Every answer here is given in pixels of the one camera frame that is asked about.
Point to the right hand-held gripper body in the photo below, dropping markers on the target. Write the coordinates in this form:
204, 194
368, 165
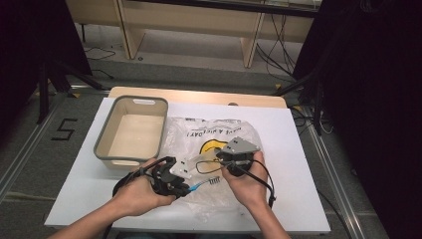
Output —
240, 151

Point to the black curtain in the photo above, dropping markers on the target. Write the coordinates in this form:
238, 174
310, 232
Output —
26, 49
375, 99

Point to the white board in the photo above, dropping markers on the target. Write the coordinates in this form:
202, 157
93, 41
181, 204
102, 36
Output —
285, 132

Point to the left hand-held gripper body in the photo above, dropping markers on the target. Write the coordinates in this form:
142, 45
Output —
172, 174

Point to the light wooden desk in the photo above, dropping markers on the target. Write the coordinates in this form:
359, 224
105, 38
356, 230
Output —
185, 20

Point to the blue toothbrush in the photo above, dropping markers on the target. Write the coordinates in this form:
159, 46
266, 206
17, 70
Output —
205, 183

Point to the beige basket with grey rim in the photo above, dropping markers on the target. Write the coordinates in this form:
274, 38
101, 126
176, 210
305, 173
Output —
132, 132

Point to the person's left hand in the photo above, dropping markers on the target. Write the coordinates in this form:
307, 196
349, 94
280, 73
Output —
142, 195

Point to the clear plastic bag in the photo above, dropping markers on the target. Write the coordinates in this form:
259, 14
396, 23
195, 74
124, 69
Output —
199, 136

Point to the person's right hand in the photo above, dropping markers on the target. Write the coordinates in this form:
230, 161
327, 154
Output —
247, 189

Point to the metal floor rail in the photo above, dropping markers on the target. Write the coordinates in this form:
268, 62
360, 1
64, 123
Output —
335, 186
26, 149

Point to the black tripod stand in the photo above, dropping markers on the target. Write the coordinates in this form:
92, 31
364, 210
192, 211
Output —
43, 93
316, 99

